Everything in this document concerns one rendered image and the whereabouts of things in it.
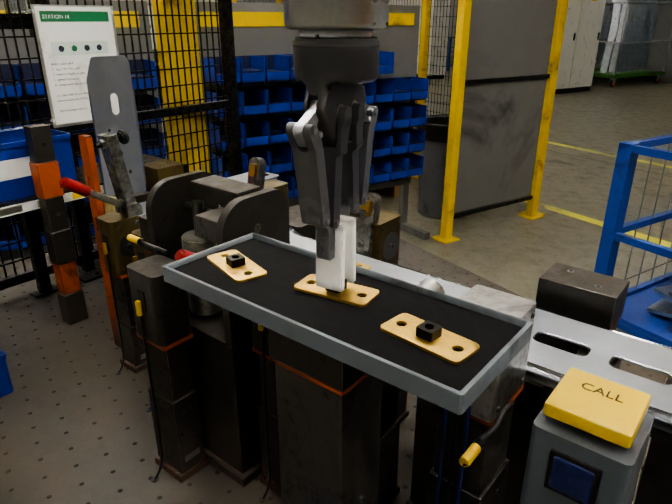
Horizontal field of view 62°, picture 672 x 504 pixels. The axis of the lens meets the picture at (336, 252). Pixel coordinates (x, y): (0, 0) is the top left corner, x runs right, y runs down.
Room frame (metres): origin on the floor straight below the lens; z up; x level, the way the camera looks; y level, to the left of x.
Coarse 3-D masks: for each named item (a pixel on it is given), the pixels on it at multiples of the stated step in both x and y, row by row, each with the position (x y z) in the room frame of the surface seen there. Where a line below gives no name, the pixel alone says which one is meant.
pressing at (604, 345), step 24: (312, 240) 1.07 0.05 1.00; (384, 264) 0.94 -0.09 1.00; (456, 288) 0.84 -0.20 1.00; (552, 312) 0.77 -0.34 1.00; (552, 336) 0.70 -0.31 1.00; (576, 336) 0.69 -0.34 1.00; (600, 336) 0.69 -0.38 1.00; (624, 336) 0.69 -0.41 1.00; (528, 360) 0.63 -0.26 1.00; (552, 360) 0.63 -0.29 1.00; (576, 360) 0.63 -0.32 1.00; (600, 360) 0.63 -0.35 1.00; (624, 360) 0.63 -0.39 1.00; (648, 360) 0.63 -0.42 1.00; (552, 384) 0.59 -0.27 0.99; (624, 384) 0.58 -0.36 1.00; (648, 384) 0.58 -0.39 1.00; (648, 408) 0.53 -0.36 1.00
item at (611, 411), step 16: (560, 384) 0.36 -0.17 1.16; (576, 384) 0.36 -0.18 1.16; (592, 384) 0.36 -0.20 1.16; (608, 384) 0.36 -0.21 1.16; (560, 400) 0.34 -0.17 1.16; (576, 400) 0.34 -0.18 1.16; (592, 400) 0.34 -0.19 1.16; (608, 400) 0.34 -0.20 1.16; (624, 400) 0.34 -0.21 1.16; (640, 400) 0.34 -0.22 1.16; (560, 416) 0.33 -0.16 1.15; (576, 416) 0.32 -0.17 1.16; (592, 416) 0.32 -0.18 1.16; (608, 416) 0.32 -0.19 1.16; (624, 416) 0.32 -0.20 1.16; (640, 416) 0.32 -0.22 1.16; (592, 432) 0.31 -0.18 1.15; (608, 432) 0.31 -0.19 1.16; (624, 432) 0.30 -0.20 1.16
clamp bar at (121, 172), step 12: (120, 132) 1.09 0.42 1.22; (96, 144) 1.05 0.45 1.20; (108, 144) 1.06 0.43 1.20; (108, 156) 1.07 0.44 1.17; (120, 156) 1.07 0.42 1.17; (108, 168) 1.08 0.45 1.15; (120, 168) 1.07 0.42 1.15; (120, 180) 1.07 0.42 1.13; (120, 192) 1.08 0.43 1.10; (132, 192) 1.08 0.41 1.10
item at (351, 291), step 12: (312, 276) 0.54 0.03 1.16; (300, 288) 0.51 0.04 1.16; (312, 288) 0.51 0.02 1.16; (324, 288) 0.51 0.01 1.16; (348, 288) 0.51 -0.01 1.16; (360, 288) 0.51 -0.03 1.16; (372, 288) 0.51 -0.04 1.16; (336, 300) 0.49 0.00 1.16; (348, 300) 0.49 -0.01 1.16; (360, 300) 0.49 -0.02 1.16; (372, 300) 0.49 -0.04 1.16
